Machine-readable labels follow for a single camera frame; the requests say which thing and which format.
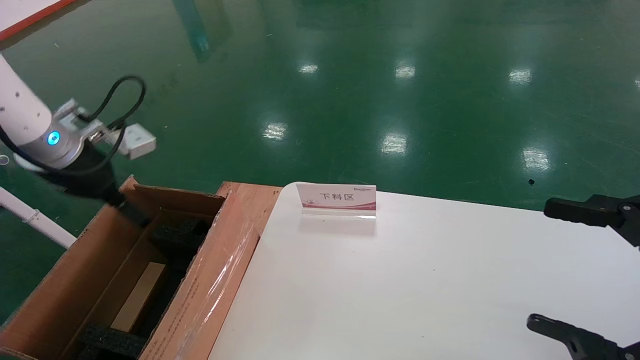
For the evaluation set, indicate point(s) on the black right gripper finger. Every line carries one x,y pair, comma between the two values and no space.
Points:
590,212
580,342

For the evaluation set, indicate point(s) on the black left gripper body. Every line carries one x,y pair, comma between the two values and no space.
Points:
90,180

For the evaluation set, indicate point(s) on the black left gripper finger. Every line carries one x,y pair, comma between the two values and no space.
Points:
132,212

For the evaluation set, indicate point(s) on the small brown cardboard box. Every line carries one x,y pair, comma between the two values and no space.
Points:
137,297

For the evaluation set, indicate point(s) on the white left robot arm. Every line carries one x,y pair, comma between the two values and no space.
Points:
20,110

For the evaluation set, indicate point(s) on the large open cardboard box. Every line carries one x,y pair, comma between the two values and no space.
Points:
50,285

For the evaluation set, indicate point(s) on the black foam packing insert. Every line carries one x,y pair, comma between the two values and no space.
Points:
112,342
175,237

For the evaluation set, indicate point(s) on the white metal tube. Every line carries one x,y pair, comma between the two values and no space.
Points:
45,225

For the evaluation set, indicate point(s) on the reddish wooden board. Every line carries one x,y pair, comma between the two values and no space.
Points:
252,205

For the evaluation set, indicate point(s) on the acrylic sign with red print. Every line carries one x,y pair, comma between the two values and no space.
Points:
335,197

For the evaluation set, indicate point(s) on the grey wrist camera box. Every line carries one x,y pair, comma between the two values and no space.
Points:
137,142

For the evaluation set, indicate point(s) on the silver camera mounting bracket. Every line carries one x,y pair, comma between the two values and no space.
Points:
70,110

